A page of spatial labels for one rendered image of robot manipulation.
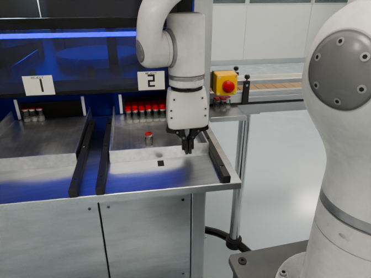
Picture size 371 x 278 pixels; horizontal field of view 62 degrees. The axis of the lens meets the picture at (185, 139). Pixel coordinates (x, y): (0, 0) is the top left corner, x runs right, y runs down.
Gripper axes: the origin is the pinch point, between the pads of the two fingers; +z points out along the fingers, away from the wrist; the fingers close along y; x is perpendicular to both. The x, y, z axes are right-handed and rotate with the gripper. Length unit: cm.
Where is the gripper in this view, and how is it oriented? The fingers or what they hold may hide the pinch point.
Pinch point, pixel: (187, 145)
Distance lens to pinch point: 79.3
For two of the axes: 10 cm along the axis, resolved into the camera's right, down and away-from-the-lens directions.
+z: 0.2, 9.1, 4.1
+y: -9.9, 0.8, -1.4
